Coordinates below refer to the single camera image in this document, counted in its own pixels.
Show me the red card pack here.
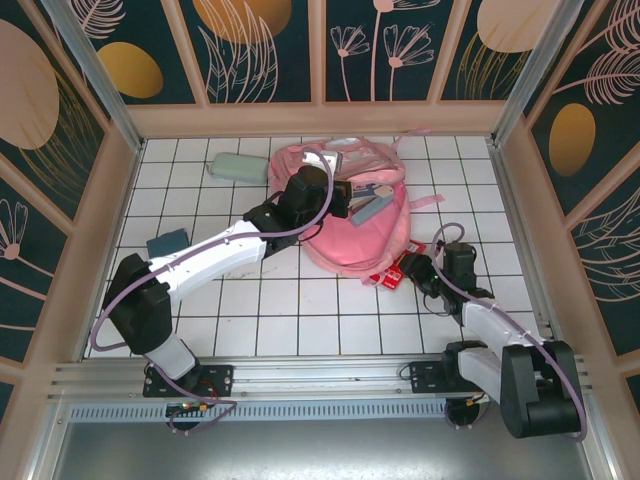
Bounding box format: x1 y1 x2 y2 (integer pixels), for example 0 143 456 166
369 238 431 292

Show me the pink student backpack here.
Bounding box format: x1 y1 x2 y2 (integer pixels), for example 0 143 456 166
269 128 446 289

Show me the aluminium side rail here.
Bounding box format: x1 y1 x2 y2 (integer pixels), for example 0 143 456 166
487 139 569 354

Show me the mint green pencil case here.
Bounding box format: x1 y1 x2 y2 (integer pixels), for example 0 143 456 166
208 151 269 183

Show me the teal wallet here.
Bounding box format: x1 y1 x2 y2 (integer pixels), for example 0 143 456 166
145 228 190 261

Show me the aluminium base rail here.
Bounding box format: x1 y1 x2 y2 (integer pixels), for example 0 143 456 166
47 352 586 401

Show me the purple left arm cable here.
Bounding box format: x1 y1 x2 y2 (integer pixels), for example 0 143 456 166
91 146 337 352

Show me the blue-grey notebook with barcode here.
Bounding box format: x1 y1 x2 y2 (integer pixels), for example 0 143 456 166
351 193 395 227

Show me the perforated metal cable tray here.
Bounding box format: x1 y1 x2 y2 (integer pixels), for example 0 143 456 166
64 399 451 425

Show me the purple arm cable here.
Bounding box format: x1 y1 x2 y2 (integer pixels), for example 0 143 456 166
91 146 337 352
431 222 587 444

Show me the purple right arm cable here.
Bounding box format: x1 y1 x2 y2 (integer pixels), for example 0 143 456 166
431 222 587 444

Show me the aluminium corner post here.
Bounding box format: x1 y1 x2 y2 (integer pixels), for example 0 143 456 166
39 0 146 154
491 0 601 147

